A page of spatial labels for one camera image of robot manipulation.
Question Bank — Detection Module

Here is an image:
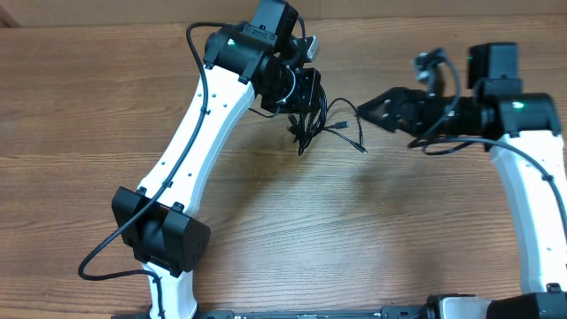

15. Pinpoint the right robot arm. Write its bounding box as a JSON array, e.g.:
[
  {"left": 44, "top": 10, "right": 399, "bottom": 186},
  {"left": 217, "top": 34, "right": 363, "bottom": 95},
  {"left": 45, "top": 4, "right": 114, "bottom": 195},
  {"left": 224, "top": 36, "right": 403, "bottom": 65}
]
[{"left": 357, "top": 42, "right": 566, "bottom": 319}]

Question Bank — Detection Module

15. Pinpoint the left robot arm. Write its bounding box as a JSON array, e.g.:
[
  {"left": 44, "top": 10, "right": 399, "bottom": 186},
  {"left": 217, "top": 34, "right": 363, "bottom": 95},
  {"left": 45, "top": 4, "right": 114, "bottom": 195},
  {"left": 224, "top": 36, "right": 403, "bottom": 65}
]
[{"left": 112, "top": 0, "right": 323, "bottom": 318}]

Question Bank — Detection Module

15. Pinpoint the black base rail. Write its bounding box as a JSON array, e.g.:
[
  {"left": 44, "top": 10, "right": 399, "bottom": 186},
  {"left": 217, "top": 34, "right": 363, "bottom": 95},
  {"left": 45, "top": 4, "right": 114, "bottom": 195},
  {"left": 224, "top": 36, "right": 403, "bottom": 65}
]
[{"left": 110, "top": 292, "right": 567, "bottom": 319}]

